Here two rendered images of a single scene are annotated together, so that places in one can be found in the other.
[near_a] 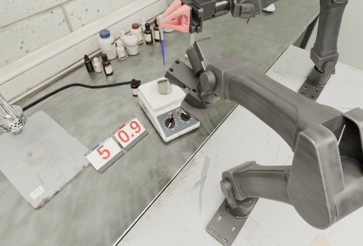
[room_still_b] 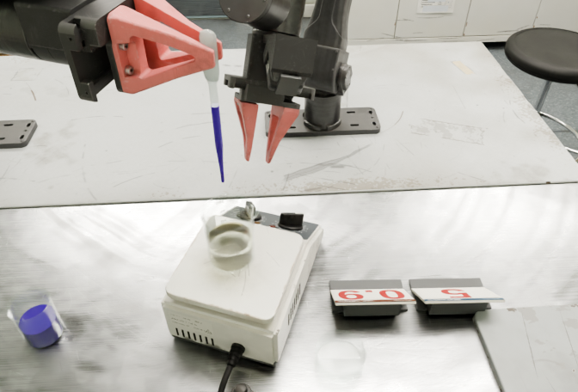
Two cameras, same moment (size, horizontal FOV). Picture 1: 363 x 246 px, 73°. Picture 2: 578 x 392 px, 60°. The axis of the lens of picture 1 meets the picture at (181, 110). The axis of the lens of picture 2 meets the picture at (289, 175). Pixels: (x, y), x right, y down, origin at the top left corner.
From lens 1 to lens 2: 86 cm
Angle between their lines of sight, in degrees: 81
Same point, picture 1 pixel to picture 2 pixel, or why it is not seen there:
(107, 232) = (507, 202)
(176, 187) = (370, 180)
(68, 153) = (538, 365)
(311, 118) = not seen: outside the picture
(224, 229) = (360, 117)
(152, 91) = (257, 278)
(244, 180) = (343, 25)
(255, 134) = (182, 154)
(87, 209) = (528, 246)
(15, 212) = not seen: outside the picture
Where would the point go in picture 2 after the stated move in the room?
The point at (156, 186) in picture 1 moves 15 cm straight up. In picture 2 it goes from (396, 199) to (412, 115)
